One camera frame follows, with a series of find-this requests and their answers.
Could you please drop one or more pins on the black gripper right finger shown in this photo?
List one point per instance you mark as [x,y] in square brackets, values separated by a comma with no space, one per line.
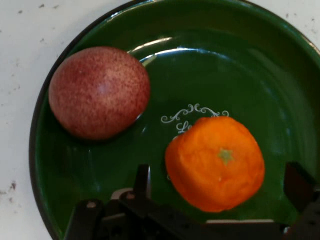
[303,197]

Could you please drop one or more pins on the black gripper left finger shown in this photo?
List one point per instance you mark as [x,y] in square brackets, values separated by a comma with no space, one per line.
[142,182]

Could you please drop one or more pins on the orange toy tangerine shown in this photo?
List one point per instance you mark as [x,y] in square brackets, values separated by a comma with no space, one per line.
[215,165]

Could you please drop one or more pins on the speckled red toy fruit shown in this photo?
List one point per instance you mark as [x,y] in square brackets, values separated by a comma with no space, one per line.
[100,92]

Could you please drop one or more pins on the green plate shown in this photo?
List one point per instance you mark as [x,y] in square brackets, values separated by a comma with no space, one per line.
[225,82]

